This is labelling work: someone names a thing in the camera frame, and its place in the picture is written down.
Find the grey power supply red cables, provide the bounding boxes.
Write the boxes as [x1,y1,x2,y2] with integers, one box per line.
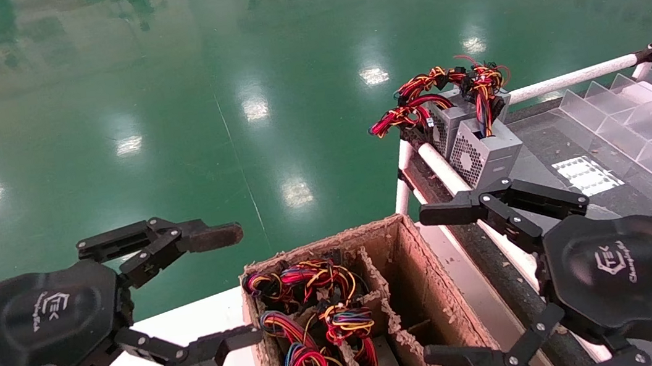
[361,62,485,168]

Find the power supply red blue cables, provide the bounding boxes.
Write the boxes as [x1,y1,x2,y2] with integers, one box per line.
[258,303,332,366]

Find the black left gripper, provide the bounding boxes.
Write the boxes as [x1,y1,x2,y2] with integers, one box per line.
[0,240,266,366]

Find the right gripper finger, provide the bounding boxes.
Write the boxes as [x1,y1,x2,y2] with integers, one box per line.
[417,169,594,266]

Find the clear acrylic divider tray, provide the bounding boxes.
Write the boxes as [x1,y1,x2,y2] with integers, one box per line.
[556,69,652,197]

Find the white frame leg pipe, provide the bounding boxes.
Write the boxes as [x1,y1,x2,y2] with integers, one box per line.
[387,138,425,217]

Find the power supply pink yellow cables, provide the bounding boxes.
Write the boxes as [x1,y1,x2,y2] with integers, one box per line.
[241,254,360,319]

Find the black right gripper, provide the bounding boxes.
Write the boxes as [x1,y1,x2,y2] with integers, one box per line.
[411,206,652,366]

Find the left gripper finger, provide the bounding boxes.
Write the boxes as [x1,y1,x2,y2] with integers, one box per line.
[75,207,249,294]

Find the grey power supply hexagon grill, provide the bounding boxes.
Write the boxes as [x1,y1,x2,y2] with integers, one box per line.
[437,48,529,193]

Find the worn cardboard box with dividers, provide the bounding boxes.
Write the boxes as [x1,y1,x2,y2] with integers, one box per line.
[234,203,514,366]

